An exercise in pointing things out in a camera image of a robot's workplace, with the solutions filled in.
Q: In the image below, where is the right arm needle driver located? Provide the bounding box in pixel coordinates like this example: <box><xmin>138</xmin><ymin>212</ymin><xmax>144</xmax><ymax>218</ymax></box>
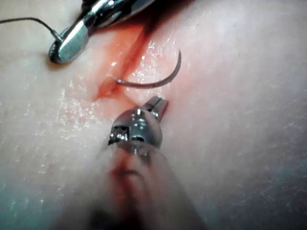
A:
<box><xmin>81</xmin><ymin>0</ymin><xmax>157</xmax><ymax>29</ymax></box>

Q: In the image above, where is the right arm needle driver jaw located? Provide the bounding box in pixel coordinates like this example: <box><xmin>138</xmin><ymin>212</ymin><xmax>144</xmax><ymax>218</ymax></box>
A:
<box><xmin>48</xmin><ymin>28</ymin><xmax>70</xmax><ymax>64</ymax></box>
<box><xmin>57</xmin><ymin>19</ymin><xmax>89</xmax><ymax>62</ymax></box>

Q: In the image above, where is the left arm needle driver jaw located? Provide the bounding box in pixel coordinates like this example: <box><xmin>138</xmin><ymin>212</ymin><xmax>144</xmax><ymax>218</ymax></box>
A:
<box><xmin>153</xmin><ymin>97</ymin><xmax>169</xmax><ymax>120</ymax></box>
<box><xmin>142</xmin><ymin>95</ymin><xmax>161</xmax><ymax>113</ymax></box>

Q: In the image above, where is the left arm needle driver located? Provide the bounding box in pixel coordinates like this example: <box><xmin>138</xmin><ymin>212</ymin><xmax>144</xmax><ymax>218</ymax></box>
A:
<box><xmin>107</xmin><ymin>107</ymin><xmax>164</xmax><ymax>157</ymax></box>

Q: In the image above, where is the black thread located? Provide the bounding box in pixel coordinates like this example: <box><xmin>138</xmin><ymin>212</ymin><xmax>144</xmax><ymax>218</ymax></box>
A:
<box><xmin>0</xmin><ymin>16</ymin><xmax>60</xmax><ymax>39</ymax></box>

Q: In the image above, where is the curved steel needle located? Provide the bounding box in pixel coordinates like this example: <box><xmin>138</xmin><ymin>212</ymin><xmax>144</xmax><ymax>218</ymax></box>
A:
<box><xmin>115</xmin><ymin>48</ymin><xmax>182</xmax><ymax>88</ymax></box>

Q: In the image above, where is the tissue pad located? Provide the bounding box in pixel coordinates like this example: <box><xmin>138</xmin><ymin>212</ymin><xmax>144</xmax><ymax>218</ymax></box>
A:
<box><xmin>0</xmin><ymin>0</ymin><xmax>307</xmax><ymax>230</ymax></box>

